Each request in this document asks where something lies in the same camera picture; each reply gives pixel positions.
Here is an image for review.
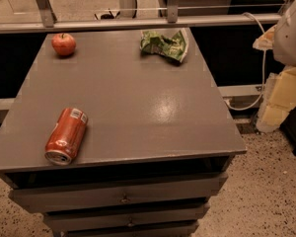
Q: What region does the grey drawer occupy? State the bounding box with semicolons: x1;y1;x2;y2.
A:
9;172;228;213
66;220;198;237
43;202;209;231

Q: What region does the red coke can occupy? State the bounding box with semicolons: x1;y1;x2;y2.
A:
45;108;88;166

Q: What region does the bottom grey drawer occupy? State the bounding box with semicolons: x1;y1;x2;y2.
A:
66;220;198;237

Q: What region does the middle grey drawer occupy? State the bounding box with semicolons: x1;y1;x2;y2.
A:
43;202;209;231

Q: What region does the red apple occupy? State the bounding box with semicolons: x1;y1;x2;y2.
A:
51;33;76;56

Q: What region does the grey drawer cabinet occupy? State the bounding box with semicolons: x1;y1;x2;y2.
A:
0;28;248;237

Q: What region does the white cable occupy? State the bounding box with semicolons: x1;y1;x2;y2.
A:
224;12;268;112

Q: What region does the grey metal railing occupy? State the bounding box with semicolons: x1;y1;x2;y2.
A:
0;0;294;34

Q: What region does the top grey drawer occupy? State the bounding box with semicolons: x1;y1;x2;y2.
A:
9;172;228;213

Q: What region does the green jalapeno chip bag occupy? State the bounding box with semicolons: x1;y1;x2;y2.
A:
140;29;189;63

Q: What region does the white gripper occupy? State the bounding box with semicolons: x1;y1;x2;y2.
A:
253;0;296;132

